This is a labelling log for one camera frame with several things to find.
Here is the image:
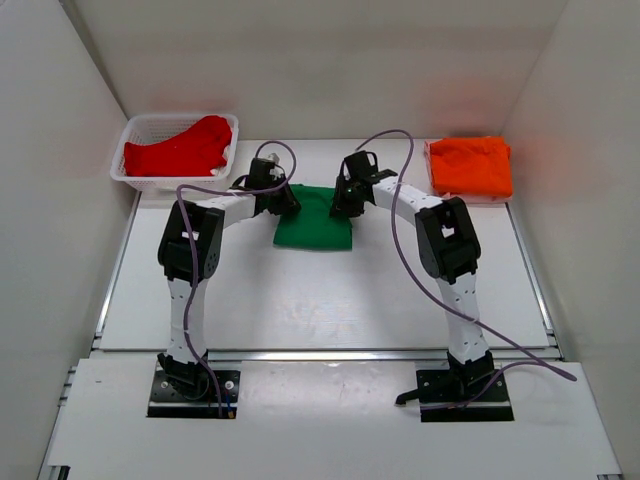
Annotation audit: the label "aluminium rail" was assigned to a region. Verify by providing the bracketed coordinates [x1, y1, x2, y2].
[90, 346, 562, 362]

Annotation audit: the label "red t shirt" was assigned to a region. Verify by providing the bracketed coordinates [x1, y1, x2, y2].
[124, 115, 232, 177]

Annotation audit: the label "white plastic basket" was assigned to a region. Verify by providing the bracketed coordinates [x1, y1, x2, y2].
[110, 112, 239, 192]

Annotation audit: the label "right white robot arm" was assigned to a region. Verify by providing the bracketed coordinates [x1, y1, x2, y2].
[330, 151, 494, 406]

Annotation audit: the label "green t shirt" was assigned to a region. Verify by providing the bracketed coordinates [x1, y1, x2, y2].
[273, 184, 352, 251]

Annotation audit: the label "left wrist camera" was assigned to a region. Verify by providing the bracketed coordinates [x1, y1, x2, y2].
[265, 153, 284, 178]

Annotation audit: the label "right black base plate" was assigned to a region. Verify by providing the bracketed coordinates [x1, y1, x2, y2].
[395, 369, 515, 423]

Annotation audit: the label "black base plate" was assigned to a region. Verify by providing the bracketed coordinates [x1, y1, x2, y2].
[395, 369, 515, 423]
[147, 368, 241, 420]

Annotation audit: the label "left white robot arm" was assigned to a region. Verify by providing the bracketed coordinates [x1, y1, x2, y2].
[158, 154, 301, 401]

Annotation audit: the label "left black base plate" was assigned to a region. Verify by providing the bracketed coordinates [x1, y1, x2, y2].
[147, 368, 241, 420]

